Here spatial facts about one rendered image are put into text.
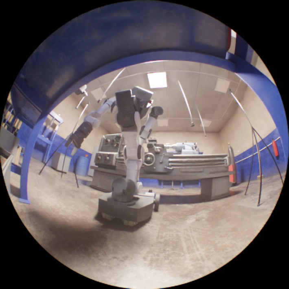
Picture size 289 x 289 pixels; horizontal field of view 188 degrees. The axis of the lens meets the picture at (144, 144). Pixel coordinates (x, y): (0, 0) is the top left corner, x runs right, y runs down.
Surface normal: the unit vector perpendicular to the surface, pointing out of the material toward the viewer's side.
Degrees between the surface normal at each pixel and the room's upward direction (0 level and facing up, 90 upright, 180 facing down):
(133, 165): 95
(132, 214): 90
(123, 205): 90
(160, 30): 180
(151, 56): 180
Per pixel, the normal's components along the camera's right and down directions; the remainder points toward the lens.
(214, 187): -0.22, -0.40
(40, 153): 0.97, 0.00
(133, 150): -0.17, 0.25
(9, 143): 0.90, -0.08
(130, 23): -0.10, 0.92
